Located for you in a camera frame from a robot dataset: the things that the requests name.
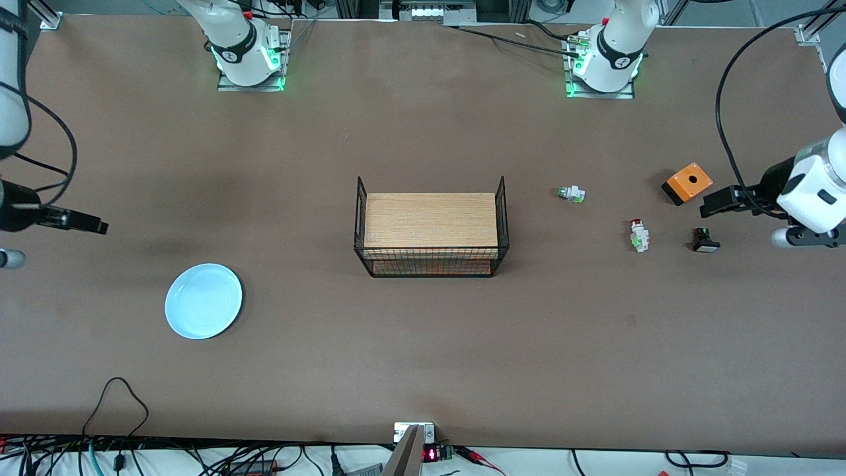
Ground black metal frame structure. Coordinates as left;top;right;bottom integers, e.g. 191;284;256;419
334;0;531;26

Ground tangled black cable bundle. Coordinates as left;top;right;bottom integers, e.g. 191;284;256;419
0;433;391;476

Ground thin grey cable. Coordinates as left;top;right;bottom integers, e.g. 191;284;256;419
286;19;319;54

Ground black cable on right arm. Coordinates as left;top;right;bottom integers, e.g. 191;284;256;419
0;93;79;207

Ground black cable to arm base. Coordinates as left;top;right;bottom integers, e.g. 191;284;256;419
448;24;584;56

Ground light blue round plate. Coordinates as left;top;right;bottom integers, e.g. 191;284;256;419
165;263;243;340

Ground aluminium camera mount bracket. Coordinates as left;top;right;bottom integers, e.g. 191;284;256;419
382;422;436;476

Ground orange button enclosure box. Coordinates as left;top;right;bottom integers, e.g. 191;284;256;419
662;162;714;206

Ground black wire rack wooden shelves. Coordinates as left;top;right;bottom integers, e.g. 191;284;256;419
354;175;510;278

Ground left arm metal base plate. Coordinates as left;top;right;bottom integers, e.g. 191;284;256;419
564;32;636;100

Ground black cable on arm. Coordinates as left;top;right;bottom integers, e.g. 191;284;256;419
716;7;846;219
0;93;79;207

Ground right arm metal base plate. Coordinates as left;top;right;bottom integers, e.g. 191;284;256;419
217;29;292;93

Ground red clip lead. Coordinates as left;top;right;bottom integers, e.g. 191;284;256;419
455;446;506;476

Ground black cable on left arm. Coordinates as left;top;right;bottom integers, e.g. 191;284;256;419
716;7;846;219

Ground black looped table cable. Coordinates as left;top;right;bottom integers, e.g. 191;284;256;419
82;377;150;441

